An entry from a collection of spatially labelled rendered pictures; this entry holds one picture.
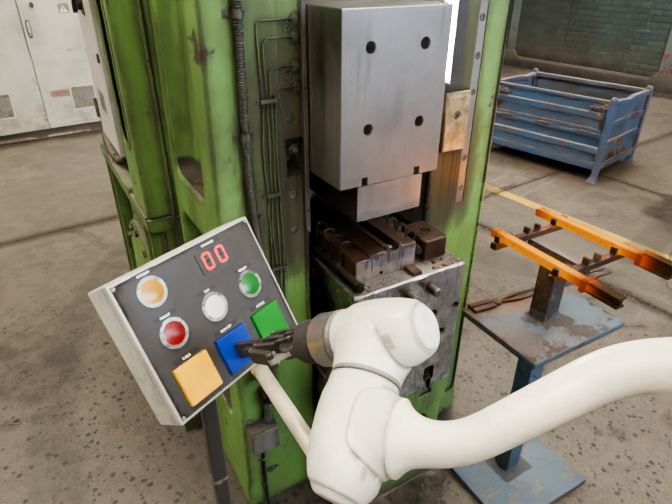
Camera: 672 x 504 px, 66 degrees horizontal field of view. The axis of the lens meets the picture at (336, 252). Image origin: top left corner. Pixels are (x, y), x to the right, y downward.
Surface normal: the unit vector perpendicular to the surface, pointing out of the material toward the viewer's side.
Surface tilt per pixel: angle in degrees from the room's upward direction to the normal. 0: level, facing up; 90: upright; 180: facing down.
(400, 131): 90
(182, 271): 60
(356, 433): 32
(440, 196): 90
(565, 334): 0
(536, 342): 0
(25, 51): 90
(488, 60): 90
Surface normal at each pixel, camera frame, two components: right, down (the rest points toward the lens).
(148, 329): 0.72, -0.19
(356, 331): -0.63, -0.50
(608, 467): 0.00, -0.87
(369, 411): -0.16, -0.66
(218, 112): 0.51, 0.43
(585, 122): -0.75, 0.31
